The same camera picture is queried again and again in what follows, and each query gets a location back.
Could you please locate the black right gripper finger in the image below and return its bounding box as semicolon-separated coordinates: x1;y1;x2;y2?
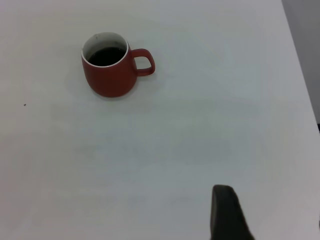
209;184;256;240

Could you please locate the red ceramic mug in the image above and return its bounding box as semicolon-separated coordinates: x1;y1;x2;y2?
80;31;156;99

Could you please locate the dark coffee liquid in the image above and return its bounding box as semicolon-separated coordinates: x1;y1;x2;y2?
87;46;127;67

